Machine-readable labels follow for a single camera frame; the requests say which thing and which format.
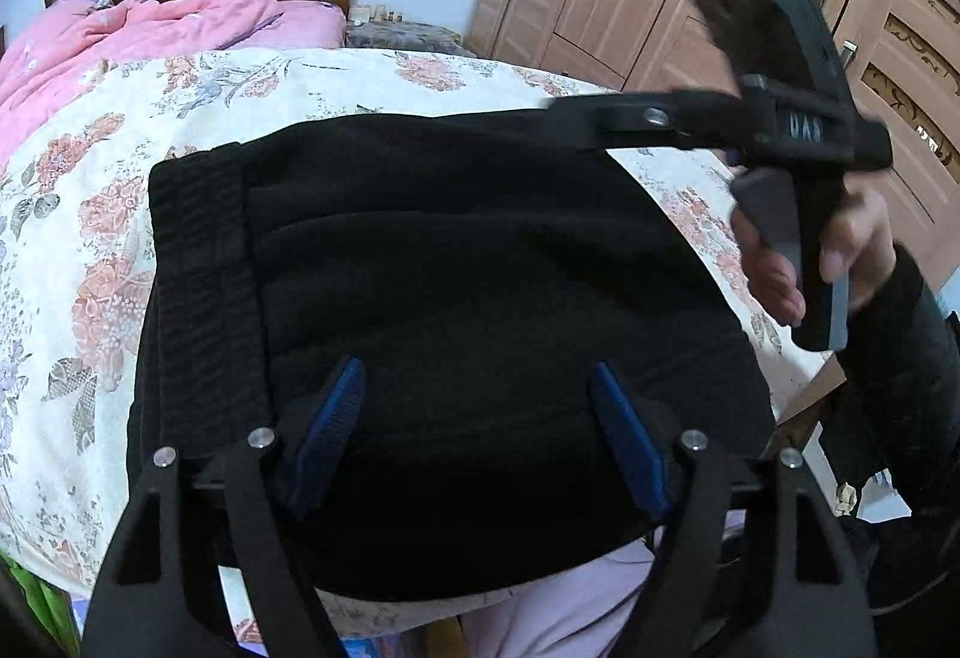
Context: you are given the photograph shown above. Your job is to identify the person's right hand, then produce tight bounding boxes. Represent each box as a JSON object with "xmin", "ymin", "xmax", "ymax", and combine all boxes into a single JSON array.
[{"xmin": 731, "ymin": 178, "xmax": 899, "ymax": 323}]

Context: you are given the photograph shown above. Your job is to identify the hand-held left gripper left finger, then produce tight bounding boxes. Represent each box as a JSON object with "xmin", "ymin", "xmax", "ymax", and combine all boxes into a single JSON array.
[{"xmin": 79, "ymin": 356, "xmax": 368, "ymax": 658}]

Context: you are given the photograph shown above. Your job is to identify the purple bed sheet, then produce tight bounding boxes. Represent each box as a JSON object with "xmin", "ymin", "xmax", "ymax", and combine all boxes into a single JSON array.
[{"xmin": 457, "ymin": 538, "xmax": 655, "ymax": 658}]

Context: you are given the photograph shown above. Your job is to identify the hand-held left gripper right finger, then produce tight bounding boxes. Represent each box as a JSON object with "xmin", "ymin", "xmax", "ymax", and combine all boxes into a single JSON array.
[{"xmin": 589, "ymin": 361, "xmax": 878, "ymax": 658}]

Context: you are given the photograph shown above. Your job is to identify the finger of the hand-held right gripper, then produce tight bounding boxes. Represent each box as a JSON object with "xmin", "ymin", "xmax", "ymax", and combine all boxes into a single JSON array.
[{"xmin": 540, "ymin": 89, "xmax": 751, "ymax": 150}]

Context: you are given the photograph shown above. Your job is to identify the person's right forearm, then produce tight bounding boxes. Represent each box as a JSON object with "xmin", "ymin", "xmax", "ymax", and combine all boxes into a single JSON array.
[{"xmin": 817, "ymin": 245, "xmax": 960, "ymax": 614}]

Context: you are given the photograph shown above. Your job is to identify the black pants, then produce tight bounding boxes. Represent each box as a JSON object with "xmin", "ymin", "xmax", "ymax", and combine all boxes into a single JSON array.
[{"xmin": 124, "ymin": 109, "xmax": 777, "ymax": 603}]

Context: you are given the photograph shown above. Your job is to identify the pink quilt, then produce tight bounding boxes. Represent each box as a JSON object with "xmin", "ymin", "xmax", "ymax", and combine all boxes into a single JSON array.
[{"xmin": 0, "ymin": 0, "xmax": 347, "ymax": 134}]

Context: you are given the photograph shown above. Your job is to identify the cream floral blanket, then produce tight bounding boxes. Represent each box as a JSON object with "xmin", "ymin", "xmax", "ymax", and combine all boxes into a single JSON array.
[{"xmin": 0, "ymin": 46, "xmax": 848, "ymax": 618}]

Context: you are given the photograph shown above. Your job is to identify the green cloth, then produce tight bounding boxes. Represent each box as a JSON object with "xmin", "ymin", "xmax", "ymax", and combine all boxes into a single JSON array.
[{"xmin": 0, "ymin": 553, "xmax": 85, "ymax": 658}]

